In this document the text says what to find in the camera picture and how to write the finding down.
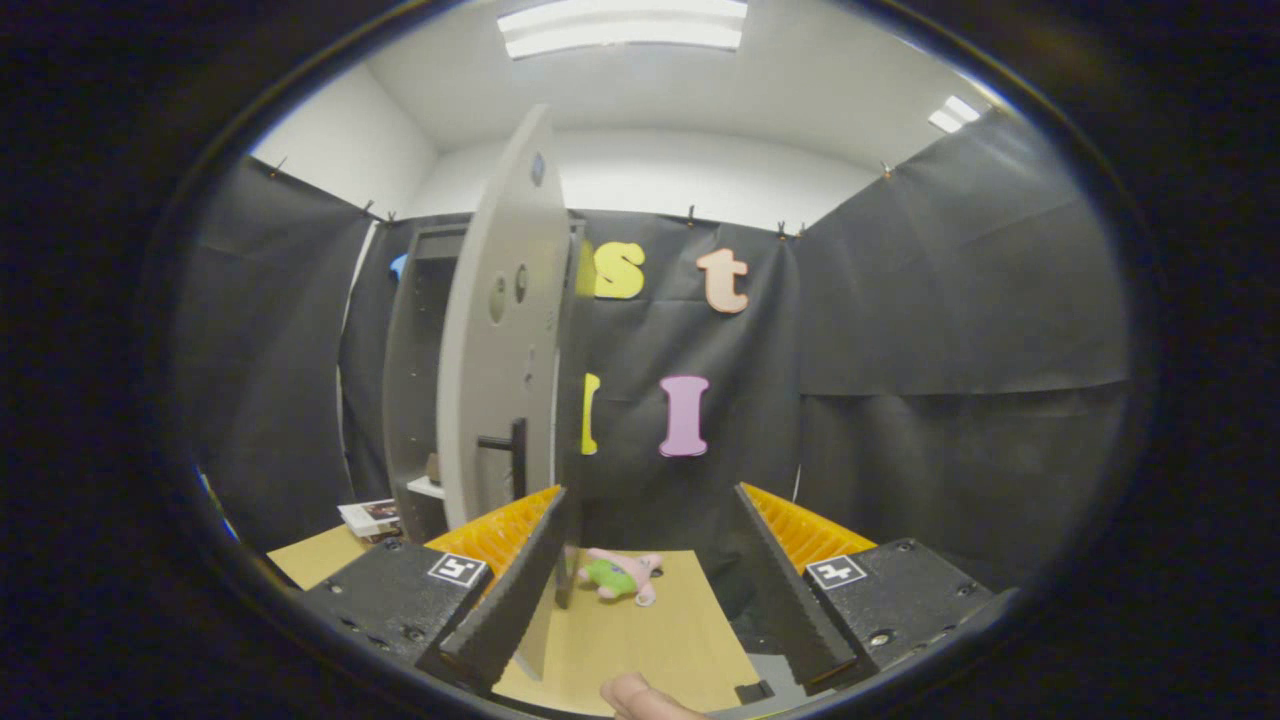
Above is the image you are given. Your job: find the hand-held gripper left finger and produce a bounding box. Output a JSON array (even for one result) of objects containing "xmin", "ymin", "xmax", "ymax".
[{"xmin": 300, "ymin": 485, "xmax": 569, "ymax": 696}]

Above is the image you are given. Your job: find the light grey shoe cabinet door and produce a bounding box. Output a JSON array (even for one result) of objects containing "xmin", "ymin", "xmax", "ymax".
[{"xmin": 437, "ymin": 104, "xmax": 576, "ymax": 683}]

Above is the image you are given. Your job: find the pink and green plush toy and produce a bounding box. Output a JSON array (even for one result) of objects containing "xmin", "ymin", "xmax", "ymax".
[{"xmin": 578, "ymin": 547, "xmax": 664, "ymax": 608}]

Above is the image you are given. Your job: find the small ceiling light panel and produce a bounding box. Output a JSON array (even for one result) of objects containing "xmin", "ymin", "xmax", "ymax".
[{"xmin": 927, "ymin": 95, "xmax": 983, "ymax": 134}]

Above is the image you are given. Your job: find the white and blue clutter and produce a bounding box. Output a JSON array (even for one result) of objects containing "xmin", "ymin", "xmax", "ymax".
[{"xmin": 197, "ymin": 468, "xmax": 241, "ymax": 546}]

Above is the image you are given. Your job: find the large ceiling light panel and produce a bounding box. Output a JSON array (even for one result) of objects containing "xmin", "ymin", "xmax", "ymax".
[{"xmin": 497, "ymin": 0, "xmax": 749, "ymax": 59}]

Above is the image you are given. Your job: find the white book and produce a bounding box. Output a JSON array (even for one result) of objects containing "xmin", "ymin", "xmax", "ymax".
[{"xmin": 338, "ymin": 498, "xmax": 403, "ymax": 541}]

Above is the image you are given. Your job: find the black backdrop cloth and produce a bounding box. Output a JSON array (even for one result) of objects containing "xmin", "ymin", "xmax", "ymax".
[{"xmin": 185, "ymin": 110, "xmax": 1131, "ymax": 591}]

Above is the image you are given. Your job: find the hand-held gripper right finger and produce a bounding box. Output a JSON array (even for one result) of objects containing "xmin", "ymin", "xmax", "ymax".
[{"xmin": 733, "ymin": 482, "xmax": 1021, "ymax": 697}]

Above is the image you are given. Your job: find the black door handle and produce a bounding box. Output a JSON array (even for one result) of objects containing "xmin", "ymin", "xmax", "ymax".
[{"xmin": 477, "ymin": 418, "xmax": 528, "ymax": 501}]

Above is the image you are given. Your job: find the grey shoe cabinet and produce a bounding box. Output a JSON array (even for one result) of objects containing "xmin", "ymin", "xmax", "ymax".
[{"xmin": 383, "ymin": 215, "xmax": 593, "ymax": 611}]

